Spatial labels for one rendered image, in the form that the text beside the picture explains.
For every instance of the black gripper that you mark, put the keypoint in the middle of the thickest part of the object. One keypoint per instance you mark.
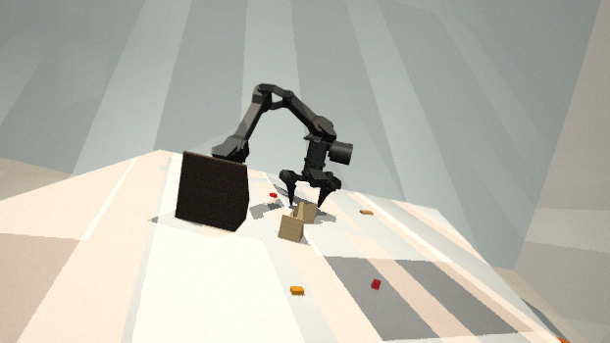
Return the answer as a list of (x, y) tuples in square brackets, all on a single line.
[(290, 177)]

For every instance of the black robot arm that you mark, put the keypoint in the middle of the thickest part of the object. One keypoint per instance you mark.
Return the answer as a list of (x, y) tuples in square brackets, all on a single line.
[(322, 136)]

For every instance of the small orange block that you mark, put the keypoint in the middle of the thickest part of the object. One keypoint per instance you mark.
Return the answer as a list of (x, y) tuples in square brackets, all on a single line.
[(296, 290)]

